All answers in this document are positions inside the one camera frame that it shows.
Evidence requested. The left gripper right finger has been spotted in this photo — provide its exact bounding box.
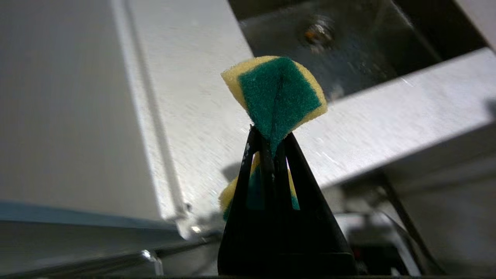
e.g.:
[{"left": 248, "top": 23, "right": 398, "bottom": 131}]
[{"left": 276, "top": 132, "right": 358, "bottom": 276}]

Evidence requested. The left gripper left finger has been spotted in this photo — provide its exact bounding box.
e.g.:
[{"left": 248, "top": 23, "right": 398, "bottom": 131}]
[{"left": 217, "top": 125, "right": 276, "bottom": 276}]

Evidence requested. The yellow and green scrub sponge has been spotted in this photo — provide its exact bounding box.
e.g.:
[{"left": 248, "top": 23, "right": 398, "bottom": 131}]
[{"left": 218, "top": 56, "right": 328, "bottom": 221}]

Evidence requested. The stainless steel sink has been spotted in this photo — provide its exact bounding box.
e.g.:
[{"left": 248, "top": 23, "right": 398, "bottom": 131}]
[{"left": 110, "top": 0, "right": 496, "bottom": 241}]

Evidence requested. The sink drain strainer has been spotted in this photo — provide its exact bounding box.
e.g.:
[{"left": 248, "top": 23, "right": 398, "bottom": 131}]
[{"left": 298, "top": 15, "right": 337, "bottom": 53}]

